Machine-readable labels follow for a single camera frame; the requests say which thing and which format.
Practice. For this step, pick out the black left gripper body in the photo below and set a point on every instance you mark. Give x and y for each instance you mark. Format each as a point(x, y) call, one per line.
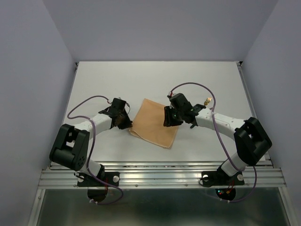
point(119, 114)

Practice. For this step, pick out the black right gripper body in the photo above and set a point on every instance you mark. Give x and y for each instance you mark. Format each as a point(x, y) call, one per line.
point(180, 113)

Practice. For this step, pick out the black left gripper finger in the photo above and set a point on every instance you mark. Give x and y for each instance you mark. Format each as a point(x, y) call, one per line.
point(117, 121)
point(124, 121)

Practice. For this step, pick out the peach cloth napkin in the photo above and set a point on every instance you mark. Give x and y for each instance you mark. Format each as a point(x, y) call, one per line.
point(148, 125)

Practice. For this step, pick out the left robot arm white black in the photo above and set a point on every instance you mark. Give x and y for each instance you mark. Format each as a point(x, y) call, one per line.
point(70, 148)

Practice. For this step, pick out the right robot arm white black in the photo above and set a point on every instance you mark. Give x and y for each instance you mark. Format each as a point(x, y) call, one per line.
point(251, 140)

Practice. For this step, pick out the gold fork black handle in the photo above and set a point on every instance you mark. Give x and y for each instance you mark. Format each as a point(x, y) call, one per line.
point(207, 101)

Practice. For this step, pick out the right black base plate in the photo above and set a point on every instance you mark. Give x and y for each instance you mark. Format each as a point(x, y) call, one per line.
point(219, 178)

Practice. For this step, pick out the aluminium rail frame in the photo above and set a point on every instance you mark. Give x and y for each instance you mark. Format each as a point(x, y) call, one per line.
point(165, 193)

